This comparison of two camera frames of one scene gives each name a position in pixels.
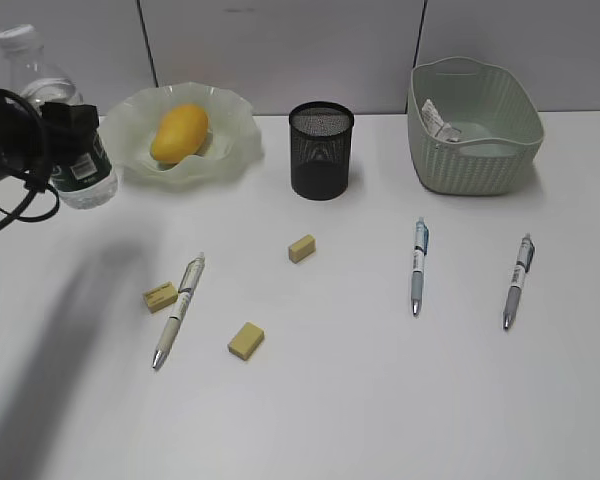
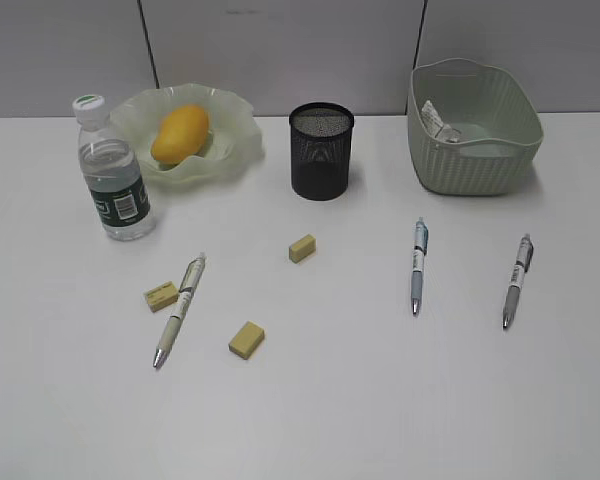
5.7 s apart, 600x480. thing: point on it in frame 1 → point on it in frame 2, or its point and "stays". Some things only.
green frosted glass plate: (229, 149) stays
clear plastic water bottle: (86, 182) → (114, 173)
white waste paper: (435, 125) stays
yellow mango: (182, 130) stays
